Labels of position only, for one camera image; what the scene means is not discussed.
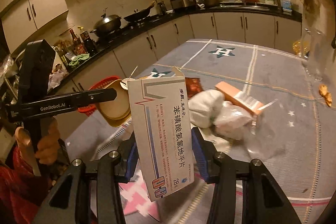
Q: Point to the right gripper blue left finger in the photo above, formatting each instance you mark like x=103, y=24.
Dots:
x=125, y=169

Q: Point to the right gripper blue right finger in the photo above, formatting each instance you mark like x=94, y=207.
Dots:
x=204, y=152

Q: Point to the white cloth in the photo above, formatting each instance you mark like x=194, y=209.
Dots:
x=204, y=107

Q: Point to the tan paper tray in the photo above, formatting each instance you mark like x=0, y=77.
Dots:
x=116, y=112

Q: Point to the orange cardboard box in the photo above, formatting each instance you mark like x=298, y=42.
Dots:
x=239, y=98

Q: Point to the white medicine box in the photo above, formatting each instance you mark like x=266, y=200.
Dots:
x=160, y=117

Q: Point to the brown snack wrapper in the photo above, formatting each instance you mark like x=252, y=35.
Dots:
x=193, y=86

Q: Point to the left hand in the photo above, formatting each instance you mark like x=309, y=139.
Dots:
x=46, y=154

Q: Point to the red plastic basket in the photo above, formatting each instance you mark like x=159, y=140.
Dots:
x=90, y=109

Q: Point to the green cloth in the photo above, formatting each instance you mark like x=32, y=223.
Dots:
x=77, y=60

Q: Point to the dark sauce bottle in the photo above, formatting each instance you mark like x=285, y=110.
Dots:
x=78, y=45

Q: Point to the lidded steel wok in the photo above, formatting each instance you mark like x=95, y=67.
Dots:
x=106, y=25

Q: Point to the black frying pan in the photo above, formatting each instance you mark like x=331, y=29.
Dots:
x=139, y=15

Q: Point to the orange peel scrap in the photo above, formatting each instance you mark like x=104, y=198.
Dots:
x=324, y=93

